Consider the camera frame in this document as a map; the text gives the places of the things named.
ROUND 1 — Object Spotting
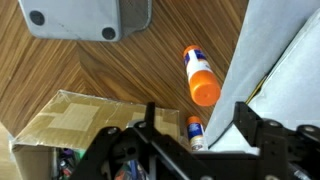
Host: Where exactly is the orange capped glue stick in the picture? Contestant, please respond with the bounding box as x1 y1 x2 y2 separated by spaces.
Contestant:
183 45 221 106

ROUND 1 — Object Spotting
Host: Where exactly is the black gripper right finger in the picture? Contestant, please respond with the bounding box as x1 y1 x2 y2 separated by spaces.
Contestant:
233 102 320 180

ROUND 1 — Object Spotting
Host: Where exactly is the grey mesh metal basket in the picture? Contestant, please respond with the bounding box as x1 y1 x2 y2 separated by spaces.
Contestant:
18 0 152 42

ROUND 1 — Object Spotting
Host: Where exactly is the dark wooden side table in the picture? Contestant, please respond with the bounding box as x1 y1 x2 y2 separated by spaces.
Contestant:
0 0 250 138

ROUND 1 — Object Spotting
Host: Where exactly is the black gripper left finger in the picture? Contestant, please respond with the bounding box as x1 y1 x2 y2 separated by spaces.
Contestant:
70 102 214 180

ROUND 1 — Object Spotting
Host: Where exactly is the light grey folded duvet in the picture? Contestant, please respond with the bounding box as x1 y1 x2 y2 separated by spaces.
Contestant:
205 0 320 153

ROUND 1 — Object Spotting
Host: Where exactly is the brown cardboard box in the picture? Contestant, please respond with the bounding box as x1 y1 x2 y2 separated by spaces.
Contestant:
9 89 182 180

